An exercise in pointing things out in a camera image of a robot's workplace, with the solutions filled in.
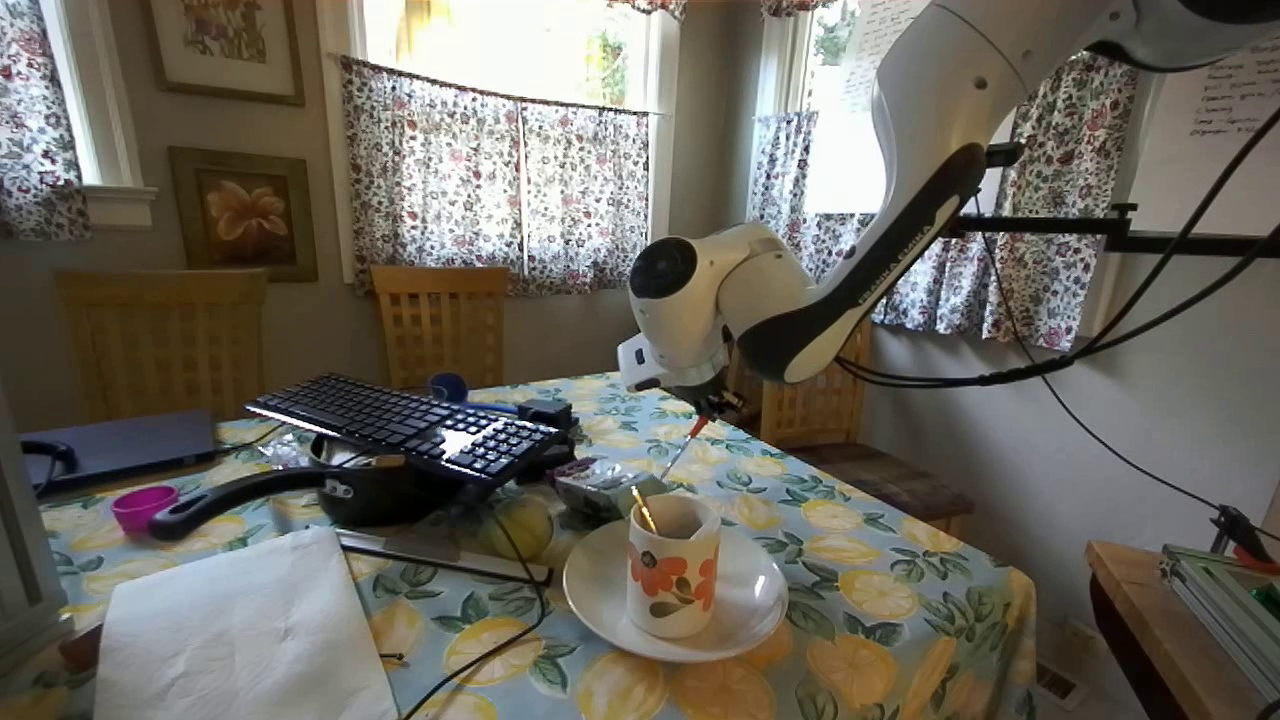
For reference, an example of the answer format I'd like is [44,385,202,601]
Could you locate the black computer keyboard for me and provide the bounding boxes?
[243,369,559,490]

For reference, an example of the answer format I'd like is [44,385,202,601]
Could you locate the white handwritten wall sheet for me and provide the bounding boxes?
[1144,54,1280,242]

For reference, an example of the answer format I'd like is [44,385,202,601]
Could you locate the wooden lattice-back chair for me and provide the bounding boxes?
[367,264,514,396]
[54,269,274,426]

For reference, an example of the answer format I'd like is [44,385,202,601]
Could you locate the pink plastic cup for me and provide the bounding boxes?
[107,486,186,540]

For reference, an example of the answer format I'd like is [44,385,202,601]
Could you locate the black clamp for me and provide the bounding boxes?
[1208,499,1280,569]

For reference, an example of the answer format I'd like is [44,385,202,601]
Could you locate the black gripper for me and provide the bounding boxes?
[672,377,754,428]

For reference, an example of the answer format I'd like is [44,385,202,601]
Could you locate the black camera boom pole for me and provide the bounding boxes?
[945,198,1280,260]

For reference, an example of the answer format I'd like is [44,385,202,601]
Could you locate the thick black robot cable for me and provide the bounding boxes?
[835,106,1280,393]

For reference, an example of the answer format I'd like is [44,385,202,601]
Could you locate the floral cafe curtain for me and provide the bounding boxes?
[0,0,97,248]
[740,110,825,253]
[797,43,1153,357]
[337,54,662,297]

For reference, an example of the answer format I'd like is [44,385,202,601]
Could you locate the white paper sheet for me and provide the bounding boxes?
[94,523,401,720]

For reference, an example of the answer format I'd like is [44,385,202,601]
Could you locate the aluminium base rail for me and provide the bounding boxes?
[1162,540,1280,705]

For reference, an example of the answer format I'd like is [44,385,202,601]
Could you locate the crinkled clear plastic wrap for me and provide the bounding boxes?
[251,428,337,472]

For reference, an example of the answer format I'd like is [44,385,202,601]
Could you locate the framed floral picture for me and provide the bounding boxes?
[139,0,309,114]

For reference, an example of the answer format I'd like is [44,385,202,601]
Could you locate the white mug orange flowers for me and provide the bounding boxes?
[624,493,726,640]

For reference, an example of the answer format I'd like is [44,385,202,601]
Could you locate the dark closed laptop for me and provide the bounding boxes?
[17,408,224,499]

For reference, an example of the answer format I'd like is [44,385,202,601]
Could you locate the wooden chair plaid cushion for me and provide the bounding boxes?
[746,326,982,527]

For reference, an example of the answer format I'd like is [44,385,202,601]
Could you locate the wooden side table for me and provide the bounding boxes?
[1083,536,1280,720]

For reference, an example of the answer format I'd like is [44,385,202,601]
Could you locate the thin black keyboard cable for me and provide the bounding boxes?
[395,505,558,720]

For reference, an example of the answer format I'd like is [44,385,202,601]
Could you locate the black box with cable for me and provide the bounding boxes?
[514,393,583,434]

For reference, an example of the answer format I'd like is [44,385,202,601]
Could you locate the small foil packet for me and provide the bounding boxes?
[550,455,641,520]

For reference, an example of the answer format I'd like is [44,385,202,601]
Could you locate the lemon print tablecloth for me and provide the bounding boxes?
[24,369,1039,720]

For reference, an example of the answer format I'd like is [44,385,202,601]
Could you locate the framed orange flower picture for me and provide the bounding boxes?
[163,146,320,290]

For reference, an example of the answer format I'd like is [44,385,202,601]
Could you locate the gold spoon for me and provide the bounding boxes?
[629,480,665,536]

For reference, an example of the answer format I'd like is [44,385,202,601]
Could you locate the white round plate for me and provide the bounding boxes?
[559,517,794,667]

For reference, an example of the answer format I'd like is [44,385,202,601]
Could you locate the thin black wall cable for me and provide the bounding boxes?
[1009,357,1235,523]

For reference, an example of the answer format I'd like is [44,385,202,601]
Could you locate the grey metal stand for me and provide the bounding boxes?
[0,385,72,677]

